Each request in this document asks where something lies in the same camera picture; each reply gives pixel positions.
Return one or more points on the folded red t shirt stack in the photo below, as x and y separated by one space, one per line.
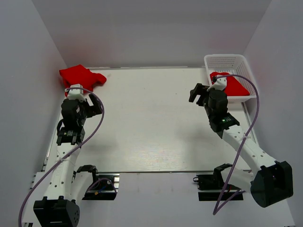
80 75

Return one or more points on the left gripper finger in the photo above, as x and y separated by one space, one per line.
99 109
94 100

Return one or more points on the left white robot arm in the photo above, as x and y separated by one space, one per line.
60 205

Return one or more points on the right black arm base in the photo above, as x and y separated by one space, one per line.
210 186

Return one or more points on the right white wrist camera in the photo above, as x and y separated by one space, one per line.
219 83

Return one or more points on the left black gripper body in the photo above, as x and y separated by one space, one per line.
86 111

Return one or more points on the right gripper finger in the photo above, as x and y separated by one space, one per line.
200 89
193 95

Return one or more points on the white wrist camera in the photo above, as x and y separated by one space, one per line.
75 92
219 83

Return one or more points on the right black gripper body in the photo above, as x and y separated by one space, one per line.
208 109

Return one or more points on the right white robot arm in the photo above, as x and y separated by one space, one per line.
268 180

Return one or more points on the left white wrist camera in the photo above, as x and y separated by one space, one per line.
75 92

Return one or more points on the white plastic basket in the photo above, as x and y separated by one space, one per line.
237 67

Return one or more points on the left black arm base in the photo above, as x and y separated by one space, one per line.
104 187

